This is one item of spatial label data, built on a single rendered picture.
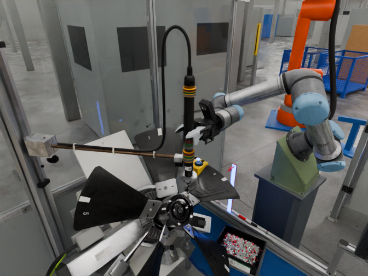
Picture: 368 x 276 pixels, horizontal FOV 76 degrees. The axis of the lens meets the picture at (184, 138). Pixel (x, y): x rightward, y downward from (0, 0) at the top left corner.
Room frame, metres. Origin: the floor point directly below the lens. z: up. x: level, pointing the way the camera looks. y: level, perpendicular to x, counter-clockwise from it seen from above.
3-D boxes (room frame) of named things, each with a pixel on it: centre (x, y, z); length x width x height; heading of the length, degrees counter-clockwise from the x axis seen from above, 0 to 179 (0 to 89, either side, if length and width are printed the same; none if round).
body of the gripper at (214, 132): (0.85, -0.09, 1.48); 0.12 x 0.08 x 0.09; 136
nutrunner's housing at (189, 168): (0.77, -0.02, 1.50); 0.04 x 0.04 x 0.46
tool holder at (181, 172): (0.77, -0.01, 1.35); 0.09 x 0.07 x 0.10; 81
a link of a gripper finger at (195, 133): (0.75, -0.04, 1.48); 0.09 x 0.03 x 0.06; 147
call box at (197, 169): (1.23, -0.06, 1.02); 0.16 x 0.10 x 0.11; 46
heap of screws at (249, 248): (0.78, -0.28, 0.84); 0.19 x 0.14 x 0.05; 60
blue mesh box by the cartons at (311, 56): (7.17, -3.58, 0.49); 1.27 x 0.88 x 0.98; 127
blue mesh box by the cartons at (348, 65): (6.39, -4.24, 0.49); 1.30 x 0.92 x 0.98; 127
